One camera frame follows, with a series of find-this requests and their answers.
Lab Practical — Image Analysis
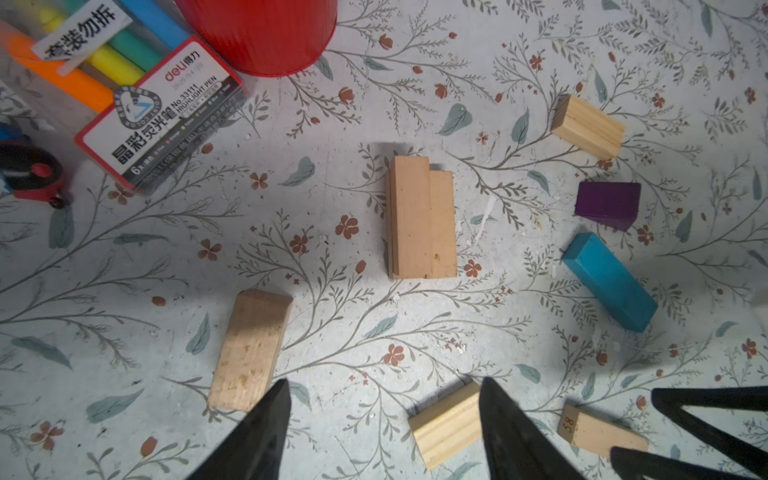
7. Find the purple wood block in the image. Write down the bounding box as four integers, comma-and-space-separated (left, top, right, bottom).
575, 181, 641, 232

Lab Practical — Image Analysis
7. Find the grooved wood block near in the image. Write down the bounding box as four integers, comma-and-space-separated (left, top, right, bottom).
409, 382, 482, 470

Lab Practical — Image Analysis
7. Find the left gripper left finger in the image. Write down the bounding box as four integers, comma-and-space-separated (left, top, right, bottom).
188, 379, 291, 480

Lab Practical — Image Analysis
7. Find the numbered wood block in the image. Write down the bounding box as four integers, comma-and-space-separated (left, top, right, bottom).
557, 404, 649, 459

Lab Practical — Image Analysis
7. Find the small penguin toy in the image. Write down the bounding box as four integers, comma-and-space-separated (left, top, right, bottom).
1, 123, 68, 209

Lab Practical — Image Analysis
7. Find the grooved wood block far right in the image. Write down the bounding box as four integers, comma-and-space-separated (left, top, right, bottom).
551, 95, 626, 160

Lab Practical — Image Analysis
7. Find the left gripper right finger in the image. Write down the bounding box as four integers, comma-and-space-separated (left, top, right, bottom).
479, 377, 583, 480

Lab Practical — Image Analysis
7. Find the red pencil cup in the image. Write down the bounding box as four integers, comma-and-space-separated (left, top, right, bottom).
176, 0, 338, 77

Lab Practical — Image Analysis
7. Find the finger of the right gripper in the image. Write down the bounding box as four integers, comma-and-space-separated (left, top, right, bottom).
610, 447, 744, 480
651, 386, 767, 477

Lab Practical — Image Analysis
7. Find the highlighter pen pack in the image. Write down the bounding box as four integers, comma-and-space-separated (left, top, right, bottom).
1, 1, 246, 191

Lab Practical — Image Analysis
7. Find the grooved wood block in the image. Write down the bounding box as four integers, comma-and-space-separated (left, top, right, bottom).
551, 95, 626, 160
409, 382, 482, 470

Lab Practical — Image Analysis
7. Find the teal wood block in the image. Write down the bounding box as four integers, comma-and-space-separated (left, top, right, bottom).
562, 233, 658, 333

